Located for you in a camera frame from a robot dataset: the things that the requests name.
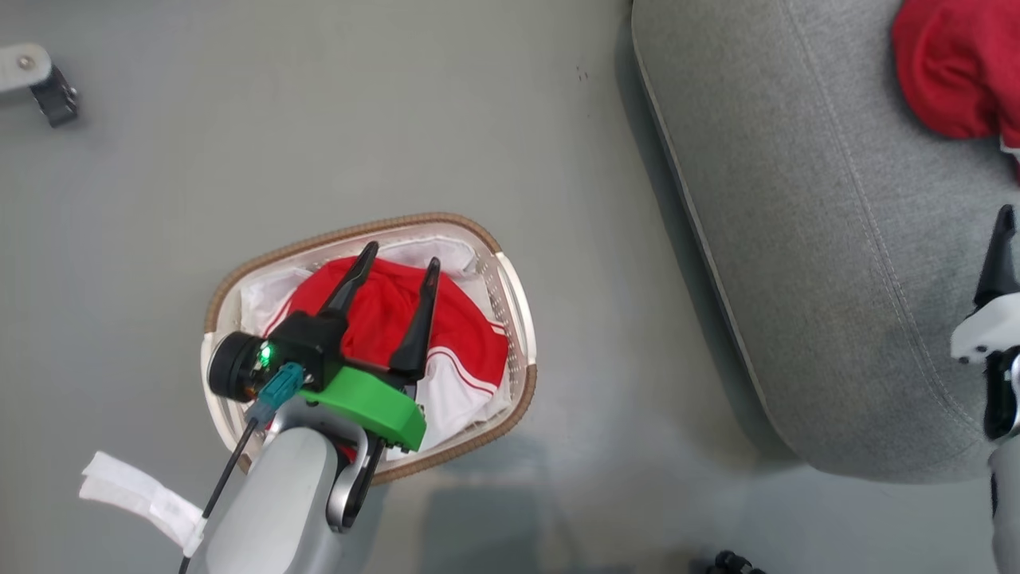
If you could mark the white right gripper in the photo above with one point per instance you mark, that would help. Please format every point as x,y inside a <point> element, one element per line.
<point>986,328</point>

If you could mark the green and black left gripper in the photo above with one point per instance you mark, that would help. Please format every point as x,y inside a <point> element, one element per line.
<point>366,402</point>

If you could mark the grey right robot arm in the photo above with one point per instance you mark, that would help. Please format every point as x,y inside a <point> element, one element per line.
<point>1004,470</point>

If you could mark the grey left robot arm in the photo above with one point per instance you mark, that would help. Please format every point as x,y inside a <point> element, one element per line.
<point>275,502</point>

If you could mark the white laundry basket brown rim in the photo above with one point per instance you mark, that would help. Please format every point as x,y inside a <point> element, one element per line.
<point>510,319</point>

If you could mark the red garment with white stripes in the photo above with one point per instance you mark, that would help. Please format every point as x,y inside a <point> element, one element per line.
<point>382,311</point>

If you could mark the grey fabric sofa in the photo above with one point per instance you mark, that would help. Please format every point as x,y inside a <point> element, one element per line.
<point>829,223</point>

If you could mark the plain red garment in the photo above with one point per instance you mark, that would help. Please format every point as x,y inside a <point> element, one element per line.
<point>956,64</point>

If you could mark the white tape tag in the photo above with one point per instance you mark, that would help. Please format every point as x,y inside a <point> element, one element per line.
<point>139,498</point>

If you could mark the small black knobbly object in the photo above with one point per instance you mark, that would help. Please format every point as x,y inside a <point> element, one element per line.
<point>733,563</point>

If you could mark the white leg with black caster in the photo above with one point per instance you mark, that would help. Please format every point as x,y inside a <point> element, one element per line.
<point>36,80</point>

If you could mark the black round wrist camera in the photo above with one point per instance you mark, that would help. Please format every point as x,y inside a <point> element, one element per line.
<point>231,368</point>

